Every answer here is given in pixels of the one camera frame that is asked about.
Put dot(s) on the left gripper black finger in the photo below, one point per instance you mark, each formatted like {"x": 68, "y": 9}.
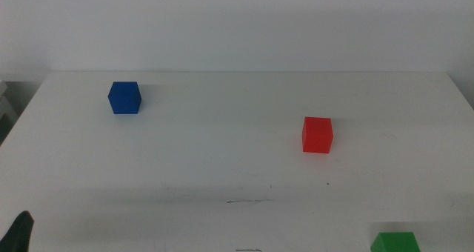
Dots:
{"x": 16, "y": 235}

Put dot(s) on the blue cube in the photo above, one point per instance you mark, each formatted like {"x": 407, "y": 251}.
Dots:
{"x": 124, "y": 98}

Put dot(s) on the red cube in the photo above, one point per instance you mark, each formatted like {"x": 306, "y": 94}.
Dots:
{"x": 317, "y": 136}

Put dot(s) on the green cube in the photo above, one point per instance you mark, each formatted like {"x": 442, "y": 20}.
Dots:
{"x": 395, "y": 243}

